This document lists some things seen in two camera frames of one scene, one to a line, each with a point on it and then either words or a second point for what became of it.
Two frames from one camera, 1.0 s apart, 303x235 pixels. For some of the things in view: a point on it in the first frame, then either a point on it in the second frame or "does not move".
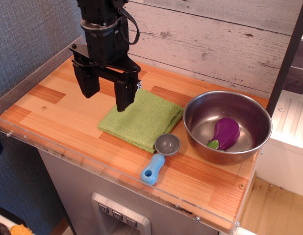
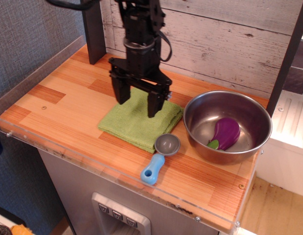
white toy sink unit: x=284 y=162 does not move
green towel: x=144 y=123 does not move
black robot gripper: x=106 y=49 → x=141 y=68
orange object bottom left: x=20 y=229 does not move
